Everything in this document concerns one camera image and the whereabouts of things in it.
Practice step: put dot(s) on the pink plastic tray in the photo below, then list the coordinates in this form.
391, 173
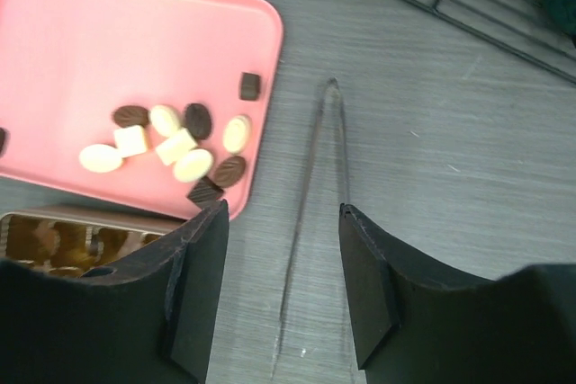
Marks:
66, 65

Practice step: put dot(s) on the brown leaf chocolate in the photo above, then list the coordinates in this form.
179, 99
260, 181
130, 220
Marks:
131, 115

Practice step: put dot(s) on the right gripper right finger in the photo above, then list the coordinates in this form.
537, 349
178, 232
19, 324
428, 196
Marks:
415, 319

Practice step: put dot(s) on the gold chocolate box with tray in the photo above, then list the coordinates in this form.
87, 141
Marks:
70, 241

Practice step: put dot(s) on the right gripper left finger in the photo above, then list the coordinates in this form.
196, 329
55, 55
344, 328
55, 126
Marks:
146, 318

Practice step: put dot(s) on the white oval chocolate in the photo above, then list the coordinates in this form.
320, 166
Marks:
100, 158

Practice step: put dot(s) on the dark heart chocolate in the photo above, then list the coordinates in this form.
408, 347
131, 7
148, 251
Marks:
4, 135

